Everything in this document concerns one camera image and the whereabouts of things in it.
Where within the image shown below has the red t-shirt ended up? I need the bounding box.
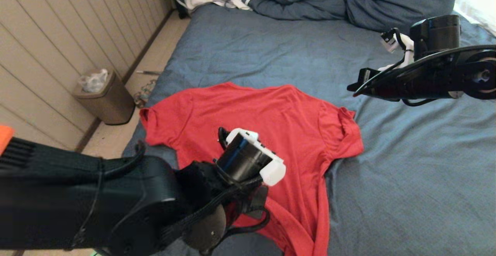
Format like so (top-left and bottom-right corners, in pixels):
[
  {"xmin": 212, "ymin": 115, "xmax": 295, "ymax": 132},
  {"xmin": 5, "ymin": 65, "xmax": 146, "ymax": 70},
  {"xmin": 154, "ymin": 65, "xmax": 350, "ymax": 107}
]
[{"xmin": 139, "ymin": 82, "xmax": 365, "ymax": 256}]

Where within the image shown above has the blue crumpled duvet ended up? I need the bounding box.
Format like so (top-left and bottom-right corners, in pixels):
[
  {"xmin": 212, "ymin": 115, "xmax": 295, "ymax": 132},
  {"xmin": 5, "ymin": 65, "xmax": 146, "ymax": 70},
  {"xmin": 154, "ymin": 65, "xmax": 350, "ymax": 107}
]
[{"xmin": 174, "ymin": 0, "xmax": 462, "ymax": 35}]

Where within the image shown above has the blue-grey bed sheet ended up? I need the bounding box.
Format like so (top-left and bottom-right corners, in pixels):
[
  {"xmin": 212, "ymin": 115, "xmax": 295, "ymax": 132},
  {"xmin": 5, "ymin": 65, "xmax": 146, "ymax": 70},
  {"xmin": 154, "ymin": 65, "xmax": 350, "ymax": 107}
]
[{"xmin": 90, "ymin": 2, "xmax": 496, "ymax": 256}]

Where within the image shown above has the white pillow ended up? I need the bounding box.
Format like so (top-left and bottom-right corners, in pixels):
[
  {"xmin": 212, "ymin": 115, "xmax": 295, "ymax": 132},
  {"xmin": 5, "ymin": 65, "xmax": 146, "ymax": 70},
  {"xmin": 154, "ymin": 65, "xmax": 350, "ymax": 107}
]
[{"xmin": 453, "ymin": 0, "xmax": 496, "ymax": 37}]

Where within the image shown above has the brown waste bin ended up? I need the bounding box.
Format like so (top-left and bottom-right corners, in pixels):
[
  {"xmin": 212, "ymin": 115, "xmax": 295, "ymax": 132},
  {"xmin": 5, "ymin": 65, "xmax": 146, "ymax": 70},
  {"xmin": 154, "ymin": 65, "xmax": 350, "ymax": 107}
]
[{"xmin": 73, "ymin": 69, "xmax": 136, "ymax": 126}]

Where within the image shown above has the clear plastic bin bag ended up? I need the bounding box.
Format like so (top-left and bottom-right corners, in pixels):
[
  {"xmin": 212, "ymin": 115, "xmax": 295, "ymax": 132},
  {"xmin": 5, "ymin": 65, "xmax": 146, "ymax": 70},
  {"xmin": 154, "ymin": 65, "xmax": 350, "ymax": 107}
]
[{"xmin": 77, "ymin": 69, "xmax": 109, "ymax": 93}]

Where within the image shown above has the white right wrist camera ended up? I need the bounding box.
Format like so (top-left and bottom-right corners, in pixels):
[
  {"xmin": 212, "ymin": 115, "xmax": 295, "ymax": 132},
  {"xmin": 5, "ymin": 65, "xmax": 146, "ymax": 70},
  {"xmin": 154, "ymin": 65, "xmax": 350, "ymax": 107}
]
[{"xmin": 381, "ymin": 28, "xmax": 415, "ymax": 71}]

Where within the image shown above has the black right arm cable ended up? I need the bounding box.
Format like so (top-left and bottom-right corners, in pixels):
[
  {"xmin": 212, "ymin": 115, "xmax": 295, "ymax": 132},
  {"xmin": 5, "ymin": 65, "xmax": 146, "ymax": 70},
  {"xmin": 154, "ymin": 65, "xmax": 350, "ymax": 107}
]
[{"xmin": 352, "ymin": 28, "xmax": 496, "ymax": 107}]

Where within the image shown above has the black left camera bracket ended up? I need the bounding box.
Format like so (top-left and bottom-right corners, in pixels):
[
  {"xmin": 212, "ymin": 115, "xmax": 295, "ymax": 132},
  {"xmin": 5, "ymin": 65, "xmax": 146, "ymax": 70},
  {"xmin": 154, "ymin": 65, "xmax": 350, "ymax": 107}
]
[{"xmin": 218, "ymin": 127, "xmax": 231, "ymax": 150}]

